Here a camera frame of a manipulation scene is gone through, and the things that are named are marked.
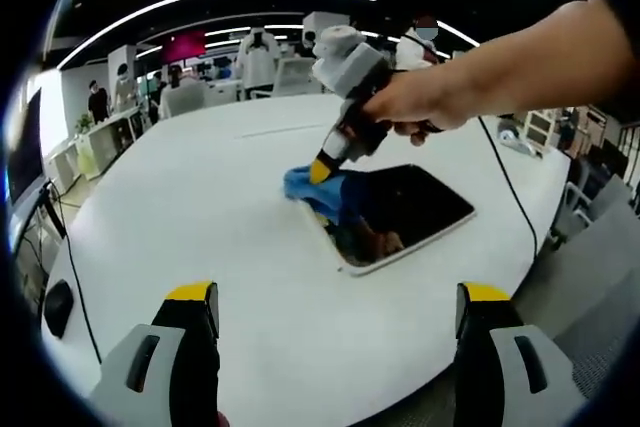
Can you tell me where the grey mesh office chair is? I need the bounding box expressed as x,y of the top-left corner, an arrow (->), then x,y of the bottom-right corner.
513,205 -> 640,401

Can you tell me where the black mouse cable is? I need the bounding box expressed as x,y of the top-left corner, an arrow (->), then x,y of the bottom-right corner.
46,185 -> 105,364

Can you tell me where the dark computer monitor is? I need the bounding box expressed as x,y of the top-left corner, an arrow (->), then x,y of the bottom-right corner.
3,88 -> 44,209

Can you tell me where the person's right hand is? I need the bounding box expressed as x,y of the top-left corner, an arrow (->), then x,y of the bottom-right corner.
361,53 -> 490,147

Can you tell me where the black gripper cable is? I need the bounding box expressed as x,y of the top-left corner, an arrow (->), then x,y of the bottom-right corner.
476,115 -> 540,259

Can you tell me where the black tablet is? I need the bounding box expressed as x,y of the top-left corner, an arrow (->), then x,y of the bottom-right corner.
298,163 -> 478,278

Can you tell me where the pink wall screen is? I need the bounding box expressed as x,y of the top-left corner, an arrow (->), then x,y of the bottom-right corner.
164,30 -> 208,65

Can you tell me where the yellow plastic bag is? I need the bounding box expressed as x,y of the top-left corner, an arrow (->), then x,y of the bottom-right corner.
76,148 -> 100,179

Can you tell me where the blue cleaning cloth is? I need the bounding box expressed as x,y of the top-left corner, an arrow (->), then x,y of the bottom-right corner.
281,162 -> 372,229

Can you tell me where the black computer mouse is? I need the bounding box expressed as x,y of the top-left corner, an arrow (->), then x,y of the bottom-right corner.
43,278 -> 76,340

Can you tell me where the grey tape roll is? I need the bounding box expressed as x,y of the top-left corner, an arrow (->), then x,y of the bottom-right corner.
496,121 -> 525,147

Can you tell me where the white low shelf cabinet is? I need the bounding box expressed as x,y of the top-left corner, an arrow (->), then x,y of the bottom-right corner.
48,105 -> 152,189

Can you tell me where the white office chair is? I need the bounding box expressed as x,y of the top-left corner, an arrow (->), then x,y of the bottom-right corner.
273,57 -> 322,99

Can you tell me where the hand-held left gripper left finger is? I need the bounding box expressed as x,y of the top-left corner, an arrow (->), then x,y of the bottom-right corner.
87,280 -> 221,427

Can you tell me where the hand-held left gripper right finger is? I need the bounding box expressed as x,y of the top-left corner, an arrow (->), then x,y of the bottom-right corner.
452,280 -> 589,427

